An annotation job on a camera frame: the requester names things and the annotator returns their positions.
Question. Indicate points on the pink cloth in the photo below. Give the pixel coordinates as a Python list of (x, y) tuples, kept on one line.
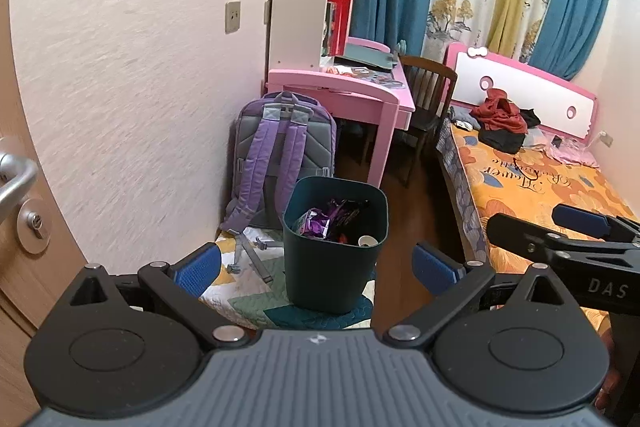
[(572, 153)]

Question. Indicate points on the black clothes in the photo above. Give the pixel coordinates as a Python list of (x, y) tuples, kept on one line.
[(505, 142)]

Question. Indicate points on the orange floral bedspread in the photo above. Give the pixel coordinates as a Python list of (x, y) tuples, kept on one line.
[(520, 187)]

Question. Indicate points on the pink desk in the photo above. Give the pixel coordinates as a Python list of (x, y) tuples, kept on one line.
[(350, 94)]

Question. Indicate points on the purple grey backpack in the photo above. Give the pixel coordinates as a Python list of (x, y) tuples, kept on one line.
[(280, 147)]

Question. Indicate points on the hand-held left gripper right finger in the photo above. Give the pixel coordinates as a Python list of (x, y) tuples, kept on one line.
[(435, 269)]

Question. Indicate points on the teal folder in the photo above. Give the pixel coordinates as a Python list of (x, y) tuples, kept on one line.
[(372, 55)]

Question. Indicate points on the dark wooden chair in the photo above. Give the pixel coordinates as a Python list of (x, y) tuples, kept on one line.
[(430, 87)]

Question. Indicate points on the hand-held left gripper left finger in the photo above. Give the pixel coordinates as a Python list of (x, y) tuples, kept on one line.
[(196, 268)]

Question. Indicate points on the white wall socket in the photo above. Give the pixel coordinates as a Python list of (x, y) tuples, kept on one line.
[(606, 139)]

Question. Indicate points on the pink white bed headboard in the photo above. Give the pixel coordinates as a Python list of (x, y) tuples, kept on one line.
[(540, 92)]

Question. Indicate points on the patchwork quilt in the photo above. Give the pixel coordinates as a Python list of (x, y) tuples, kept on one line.
[(250, 297)]

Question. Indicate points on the beige wall socket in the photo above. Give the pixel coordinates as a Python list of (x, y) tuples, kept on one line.
[(232, 17)]

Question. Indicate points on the silver door lock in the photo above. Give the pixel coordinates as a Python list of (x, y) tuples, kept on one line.
[(34, 227)]

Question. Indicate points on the white paper cup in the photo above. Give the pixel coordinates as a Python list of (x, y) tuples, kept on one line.
[(368, 241)]

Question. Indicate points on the purple snack bag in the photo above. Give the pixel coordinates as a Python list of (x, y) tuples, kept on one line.
[(316, 223)]

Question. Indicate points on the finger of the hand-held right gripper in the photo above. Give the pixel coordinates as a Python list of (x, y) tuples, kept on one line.
[(585, 219), (520, 239)]

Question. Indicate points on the dark green trash bin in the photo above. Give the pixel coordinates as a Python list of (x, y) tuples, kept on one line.
[(325, 277)]

